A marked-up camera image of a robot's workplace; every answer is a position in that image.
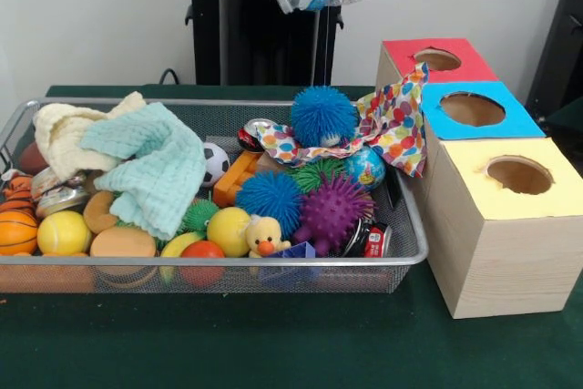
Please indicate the mint green muslin cloth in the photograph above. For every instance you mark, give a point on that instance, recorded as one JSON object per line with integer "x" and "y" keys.
{"x": 155, "y": 166}

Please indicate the dark green side table cloth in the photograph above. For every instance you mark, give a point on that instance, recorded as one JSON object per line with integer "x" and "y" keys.
{"x": 569, "y": 118}

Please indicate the black chair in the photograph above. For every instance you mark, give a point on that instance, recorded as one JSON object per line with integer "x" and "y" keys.
{"x": 565, "y": 43}

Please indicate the yellow ball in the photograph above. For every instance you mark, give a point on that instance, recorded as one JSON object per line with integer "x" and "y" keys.
{"x": 63, "y": 232}

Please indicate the purple spiky toy with eyes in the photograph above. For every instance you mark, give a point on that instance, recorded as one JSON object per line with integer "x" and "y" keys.
{"x": 332, "y": 213}

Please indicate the green spiky ball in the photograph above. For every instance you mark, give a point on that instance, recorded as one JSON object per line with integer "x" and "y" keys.
{"x": 314, "y": 175}

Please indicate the shallow clear mesh bin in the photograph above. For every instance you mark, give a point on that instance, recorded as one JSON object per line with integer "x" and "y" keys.
{"x": 355, "y": 277}

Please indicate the cream yellow cloth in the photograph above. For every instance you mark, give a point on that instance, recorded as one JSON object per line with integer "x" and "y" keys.
{"x": 59, "y": 134}

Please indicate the black white soccer ball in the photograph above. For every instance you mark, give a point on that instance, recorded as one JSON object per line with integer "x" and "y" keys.
{"x": 216, "y": 163}

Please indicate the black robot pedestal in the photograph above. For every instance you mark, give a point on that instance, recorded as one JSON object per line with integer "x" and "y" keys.
{"x": 255, "y": 20}

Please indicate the yellow plush duck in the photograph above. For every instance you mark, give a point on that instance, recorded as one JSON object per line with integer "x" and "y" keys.
{"x": 264, "y": 236}

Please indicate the large polka dot cloth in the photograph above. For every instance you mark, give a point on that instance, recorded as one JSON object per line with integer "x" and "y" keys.
{"x": 396, "y": 129}

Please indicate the large blue fuzzy spiky ball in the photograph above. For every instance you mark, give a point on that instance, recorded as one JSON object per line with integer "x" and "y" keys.
{"x": 323, "y": 115}

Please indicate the orange toy basketball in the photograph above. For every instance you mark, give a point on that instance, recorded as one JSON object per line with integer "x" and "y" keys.
{"x": 16, "y": 232}

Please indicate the wooden box with three holes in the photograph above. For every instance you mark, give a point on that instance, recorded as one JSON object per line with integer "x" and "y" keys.
{"x": 510, "y": 266}

